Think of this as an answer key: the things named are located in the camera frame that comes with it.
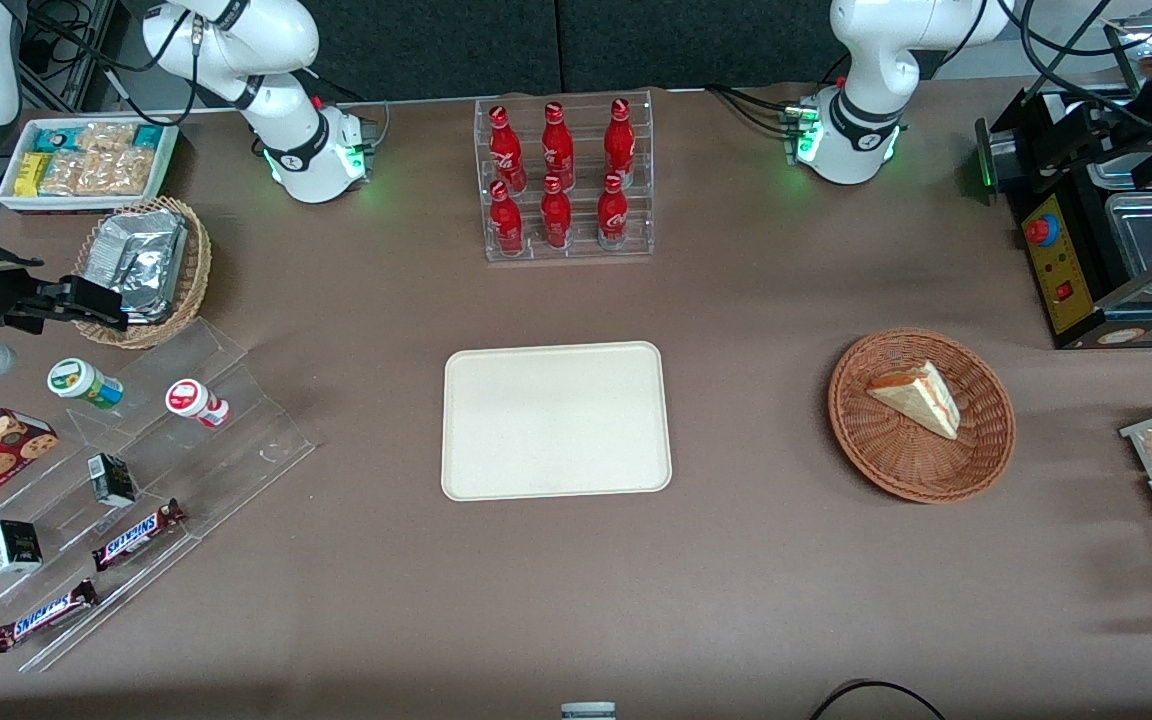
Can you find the triangular sandwich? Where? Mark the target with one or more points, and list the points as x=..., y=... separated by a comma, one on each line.
x=921, y=398

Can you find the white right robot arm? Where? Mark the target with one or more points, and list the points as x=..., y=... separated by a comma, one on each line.
x=276, y=60

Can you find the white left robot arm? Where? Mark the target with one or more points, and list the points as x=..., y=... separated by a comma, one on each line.
x=861, y=60

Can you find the light wicker basket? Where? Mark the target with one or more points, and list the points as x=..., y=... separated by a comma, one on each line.
x=198, y=260

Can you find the white snack tray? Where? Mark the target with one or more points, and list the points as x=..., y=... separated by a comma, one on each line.
x=168, y=150

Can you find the cream plastic tray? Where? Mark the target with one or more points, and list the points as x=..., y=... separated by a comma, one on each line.
x=556, y=420

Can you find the brown wicker basket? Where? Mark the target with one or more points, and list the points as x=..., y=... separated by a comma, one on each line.
x=896, y=460

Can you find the silver foil pack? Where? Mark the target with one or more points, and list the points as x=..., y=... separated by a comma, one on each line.
x=141, y=260

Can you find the green lid yogurt cup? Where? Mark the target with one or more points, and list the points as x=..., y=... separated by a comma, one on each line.
x=84, y=384

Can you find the red lid yogurt cup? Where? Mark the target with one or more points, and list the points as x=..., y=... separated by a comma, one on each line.
x=194, y=401

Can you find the clear cracker pack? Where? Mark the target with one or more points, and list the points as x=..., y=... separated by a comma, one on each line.
x=106, y=136
x=61, y=173
x=116, y=172

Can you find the yellow snack packet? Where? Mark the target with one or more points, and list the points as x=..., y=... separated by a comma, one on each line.
x=32, y=175

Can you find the small black carton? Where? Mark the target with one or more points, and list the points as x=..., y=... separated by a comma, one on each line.
x=14, y=546
x=112, y=480

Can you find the teal snack packet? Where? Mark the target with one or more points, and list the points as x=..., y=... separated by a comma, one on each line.
x=147, y=136
x=56, y=138

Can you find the clear acrylic stepped display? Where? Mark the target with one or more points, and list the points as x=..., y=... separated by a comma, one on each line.
x=236, y=440

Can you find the snickers chocolate bar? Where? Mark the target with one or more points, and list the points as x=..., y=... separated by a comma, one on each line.
x=44, y=615
x=136, y=535

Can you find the red cola bottle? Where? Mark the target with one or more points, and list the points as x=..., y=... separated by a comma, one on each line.
x=506, y=222
x=612, y=212
x=556, y=215
x=506, y=150
x=619, y=140
x=557, y=148

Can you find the clear acrylic bottle rack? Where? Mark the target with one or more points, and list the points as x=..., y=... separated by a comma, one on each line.
x=584, y=250

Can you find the grey small device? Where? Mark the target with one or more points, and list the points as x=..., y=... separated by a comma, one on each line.
x=588, y=711

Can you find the red emergency button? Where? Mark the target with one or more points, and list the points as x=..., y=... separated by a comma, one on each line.
x=1041, y=230

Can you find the black food warmer machine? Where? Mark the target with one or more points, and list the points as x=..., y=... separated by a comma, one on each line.
x=1066, y=290

